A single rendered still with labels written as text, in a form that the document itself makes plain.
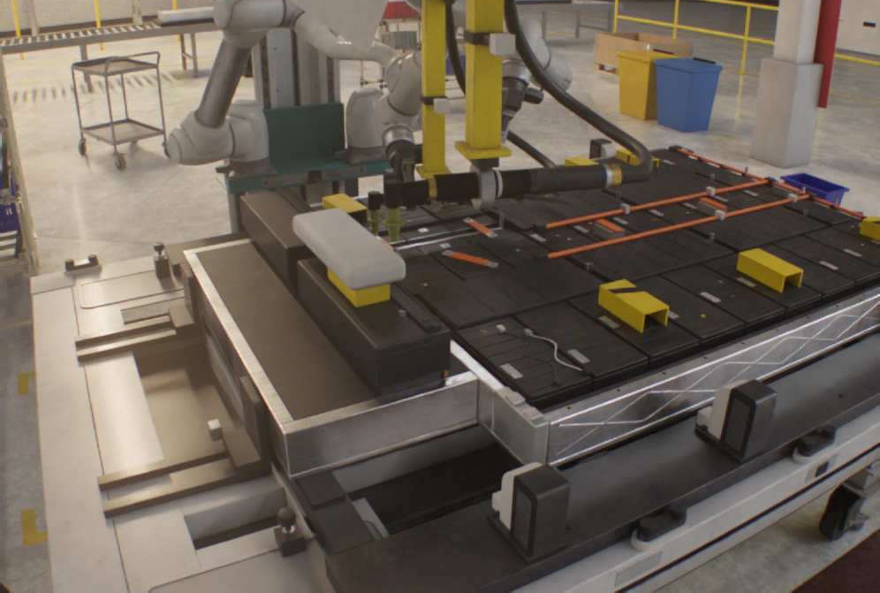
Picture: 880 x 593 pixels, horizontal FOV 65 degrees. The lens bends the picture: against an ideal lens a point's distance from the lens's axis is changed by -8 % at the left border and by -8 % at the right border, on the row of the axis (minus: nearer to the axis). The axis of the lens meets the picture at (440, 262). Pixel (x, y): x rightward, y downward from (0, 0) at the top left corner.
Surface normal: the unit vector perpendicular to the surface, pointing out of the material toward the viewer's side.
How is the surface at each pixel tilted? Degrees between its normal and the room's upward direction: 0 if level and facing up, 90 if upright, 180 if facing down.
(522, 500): 90
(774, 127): 90
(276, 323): 0
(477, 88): 90
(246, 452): 0
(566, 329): 0
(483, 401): 90
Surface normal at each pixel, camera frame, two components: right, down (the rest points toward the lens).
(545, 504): 0.47, 0.36
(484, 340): 0.00, -0.91
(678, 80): -0.88, 0.25
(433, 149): 0.22, 0.40
